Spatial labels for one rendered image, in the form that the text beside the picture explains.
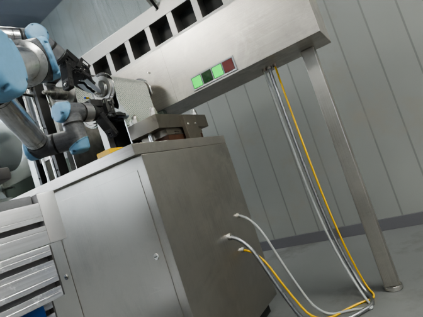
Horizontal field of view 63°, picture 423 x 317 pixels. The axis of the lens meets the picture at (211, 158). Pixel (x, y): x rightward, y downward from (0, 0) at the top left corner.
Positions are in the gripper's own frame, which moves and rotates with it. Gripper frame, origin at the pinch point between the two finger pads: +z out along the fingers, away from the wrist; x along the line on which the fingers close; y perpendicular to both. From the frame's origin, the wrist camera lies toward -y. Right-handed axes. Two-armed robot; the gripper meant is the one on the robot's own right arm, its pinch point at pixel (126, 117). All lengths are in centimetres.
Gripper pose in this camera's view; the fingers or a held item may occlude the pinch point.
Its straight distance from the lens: 160.5
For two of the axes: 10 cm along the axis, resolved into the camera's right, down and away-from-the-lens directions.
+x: -8.2, 3.0, 4.9
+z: 4.8, -1.0, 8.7
